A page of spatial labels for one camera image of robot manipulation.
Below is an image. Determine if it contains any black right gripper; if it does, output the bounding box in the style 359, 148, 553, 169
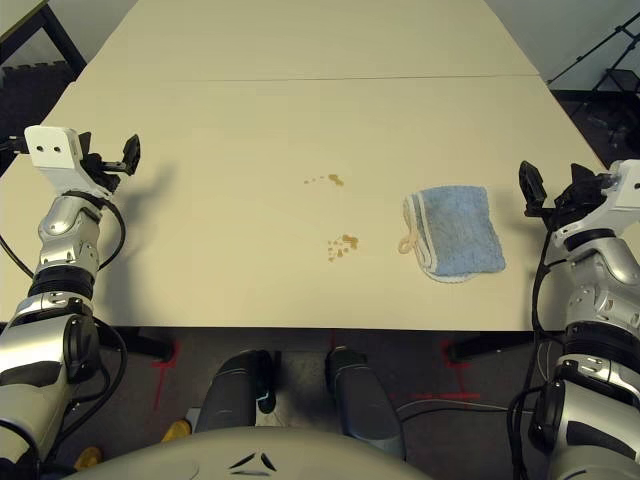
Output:
518, 159, 609, 226

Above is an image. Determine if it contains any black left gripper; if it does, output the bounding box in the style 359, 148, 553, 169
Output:
78, 130, 143, 194

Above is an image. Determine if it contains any blue terry rag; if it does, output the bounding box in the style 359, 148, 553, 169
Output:
398, 185, 507, 285

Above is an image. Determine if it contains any black foam floor mat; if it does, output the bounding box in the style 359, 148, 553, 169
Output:
0, 59, 84, 174

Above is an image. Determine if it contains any black framed side table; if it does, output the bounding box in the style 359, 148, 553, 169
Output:
0, 0, 89, 76

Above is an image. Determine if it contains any black tripod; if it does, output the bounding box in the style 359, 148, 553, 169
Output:
547, 9, 640, 166

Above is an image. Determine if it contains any black table foot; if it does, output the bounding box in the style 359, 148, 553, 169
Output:
446, 329, 537, 364
113, 327, 174, 364

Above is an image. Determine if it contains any brown liquid droplets patch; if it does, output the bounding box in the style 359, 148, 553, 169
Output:
301, 172, 347, 189
325, 233, 361, 262

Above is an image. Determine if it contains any grey left robot leg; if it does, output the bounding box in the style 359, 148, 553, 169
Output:
192, 349, 277, 436

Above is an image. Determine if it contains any grey robot leg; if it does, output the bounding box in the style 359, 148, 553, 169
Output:
324, 347, 407, 461
192, 349, 277, 436

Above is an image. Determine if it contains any yellow round floor object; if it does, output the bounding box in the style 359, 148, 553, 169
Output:
162, 419, 194, 444
74, 446, 106, 471

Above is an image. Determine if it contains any grey right robot leg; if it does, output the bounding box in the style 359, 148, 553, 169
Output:
324, 347, 407, 461

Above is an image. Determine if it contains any beige robot torso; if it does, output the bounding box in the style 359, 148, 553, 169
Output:
62, 424, 421, 480

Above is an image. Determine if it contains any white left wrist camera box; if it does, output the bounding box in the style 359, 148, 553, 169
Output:
23, 125, 114, 201

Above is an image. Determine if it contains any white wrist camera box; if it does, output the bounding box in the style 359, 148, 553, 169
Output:
552, 159, 640, 251
23, 125, 114, 201

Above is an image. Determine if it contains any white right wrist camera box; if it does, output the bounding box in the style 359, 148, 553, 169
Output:
552, 159, 640, 251

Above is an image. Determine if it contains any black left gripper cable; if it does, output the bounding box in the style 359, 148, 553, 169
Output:
93, 202, 126, 274

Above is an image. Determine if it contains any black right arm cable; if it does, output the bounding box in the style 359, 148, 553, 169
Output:
507, 227, 571, 480

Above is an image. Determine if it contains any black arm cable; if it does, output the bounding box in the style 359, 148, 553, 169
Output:
62, 319, 129, 419
507, 227, 571, 480

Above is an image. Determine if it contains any black left upper arm cable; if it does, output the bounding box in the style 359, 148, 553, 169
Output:
62, 319, 129, 419

